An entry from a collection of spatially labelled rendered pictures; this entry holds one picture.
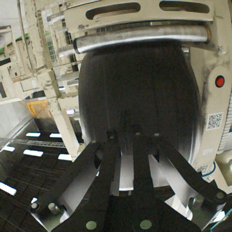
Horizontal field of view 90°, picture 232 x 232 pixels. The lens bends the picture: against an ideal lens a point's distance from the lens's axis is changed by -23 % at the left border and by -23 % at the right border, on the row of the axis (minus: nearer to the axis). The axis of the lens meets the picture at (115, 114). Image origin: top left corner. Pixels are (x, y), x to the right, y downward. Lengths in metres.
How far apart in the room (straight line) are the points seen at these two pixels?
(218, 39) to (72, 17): 0.34
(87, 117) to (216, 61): 0.43
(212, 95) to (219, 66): 0.11
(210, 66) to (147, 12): 0.28
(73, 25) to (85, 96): 0.16
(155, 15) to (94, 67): 0.18
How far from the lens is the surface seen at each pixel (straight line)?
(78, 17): 0.35
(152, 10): 0.34
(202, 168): 0.80
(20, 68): 5.10
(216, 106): 0.59
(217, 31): 0.39
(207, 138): 0.65
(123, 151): 0.17
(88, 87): 0.33
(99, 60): 0.35
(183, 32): 0.38
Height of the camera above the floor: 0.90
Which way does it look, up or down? 28 degrees up
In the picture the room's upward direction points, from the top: 169 degrees clockwise
